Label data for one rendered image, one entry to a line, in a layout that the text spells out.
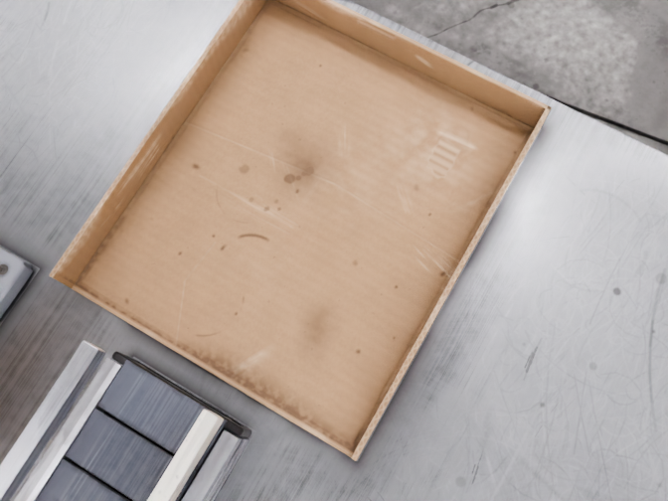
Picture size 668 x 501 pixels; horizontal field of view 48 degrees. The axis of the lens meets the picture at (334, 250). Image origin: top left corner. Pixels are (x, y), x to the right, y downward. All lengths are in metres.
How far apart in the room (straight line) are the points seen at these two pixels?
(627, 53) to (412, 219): 1.16
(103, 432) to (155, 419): 0.04
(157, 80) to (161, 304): 0.19
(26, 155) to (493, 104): 0.39
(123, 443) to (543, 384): 0.30
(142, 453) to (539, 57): 1.29
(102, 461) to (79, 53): 0.35
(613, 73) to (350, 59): 1.08
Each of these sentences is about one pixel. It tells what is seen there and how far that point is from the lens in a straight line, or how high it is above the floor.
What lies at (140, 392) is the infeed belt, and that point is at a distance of 0.54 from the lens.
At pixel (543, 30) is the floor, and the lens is 1.68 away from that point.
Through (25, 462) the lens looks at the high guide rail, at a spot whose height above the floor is 0.96.
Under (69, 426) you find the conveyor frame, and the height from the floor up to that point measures 0.88.
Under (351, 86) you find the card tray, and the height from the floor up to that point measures 0.83.
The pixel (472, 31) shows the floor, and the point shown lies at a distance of 1.65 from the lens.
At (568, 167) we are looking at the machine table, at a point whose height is 0.83.
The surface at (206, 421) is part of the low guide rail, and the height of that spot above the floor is 0.91.
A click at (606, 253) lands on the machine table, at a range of 0.61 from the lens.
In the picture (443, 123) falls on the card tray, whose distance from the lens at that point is 0.62.
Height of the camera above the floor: 1.39
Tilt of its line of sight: 74 degrees down
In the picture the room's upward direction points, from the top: 8 degrees counter-clockwise
